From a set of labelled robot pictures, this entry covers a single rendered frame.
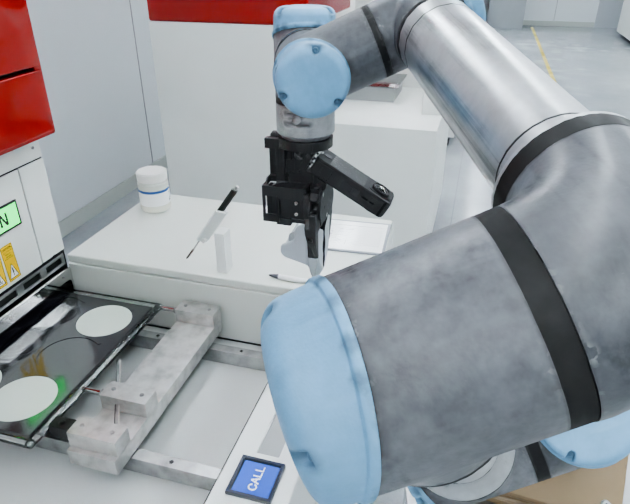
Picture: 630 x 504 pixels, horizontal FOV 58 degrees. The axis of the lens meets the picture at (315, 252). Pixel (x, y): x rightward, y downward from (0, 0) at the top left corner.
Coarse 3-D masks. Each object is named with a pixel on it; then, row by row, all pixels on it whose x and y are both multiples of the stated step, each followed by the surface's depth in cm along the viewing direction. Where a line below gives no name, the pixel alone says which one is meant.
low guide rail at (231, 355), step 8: (136, 336) 111; (144, 336) 111; (152, 336) 111; (160, 336) 111; (136, 344) 112; (144, 344) 112; (152, 344) 111; (216, 344) 108; (208, 352) 108; (216, 352) 107; (224, 352) 107; (232, 352) 106; (240, 352) 106; (248, 352) 106; (256, 352) 106; (208, 360) 109; (216, 360) 108; (224, 360) 108; (232, 360) 107; (240, 360) 106; (248, 360) 106; (256, 360) 105; (256, 368) 106; (264, 368) 106
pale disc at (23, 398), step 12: (12, 384) 91; (24, 384) 91; (36, 384) 91; (48, 384) 91; (0, 396) 89; (12, 396) 89; (24, 396) 89; (36, 396) 89; (48, 396) 89; (0, 408) 86; (12, 408) 86; (24, 408) 86; (36, 408) 86; (0, 420) 84; (12, 420) 84
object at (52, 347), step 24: (48, 312) 109; (72, 312) 109; (144, 312) 109; (0, 336) 102; (24, 336) 102; (48, 336) 102; (72, 336) 102; (120, 336) 102; (0, 360) 97; (24, 360) 96; (48, 360) 97; (72, 360) 97; (96, 360) 96; (0, 384) 91; (72, 384) 91; (48, 408) 86; (24, 432) 82
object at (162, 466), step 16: (48, 432) 89; (48, 448) 89; (64, 448) 88; (128, 464) 85; (144, 464) 84; (160, 464) 83; (176, 464) 83; (192, 464) 83; (176, 480) 84; (192, 480) 83; (208, 480) 82
